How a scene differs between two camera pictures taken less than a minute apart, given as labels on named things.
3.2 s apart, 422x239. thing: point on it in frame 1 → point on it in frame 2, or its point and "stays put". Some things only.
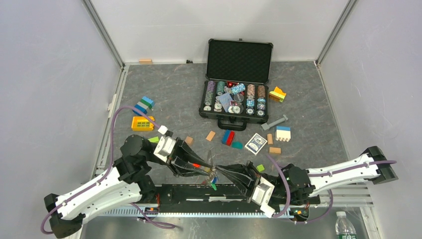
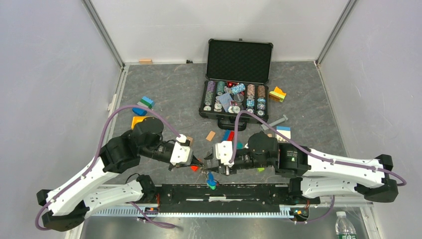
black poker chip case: (236, 90) stays put
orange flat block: (210, 135) stays put
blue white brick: (283, 133) stays put
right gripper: (242, 183) → (223, 170)
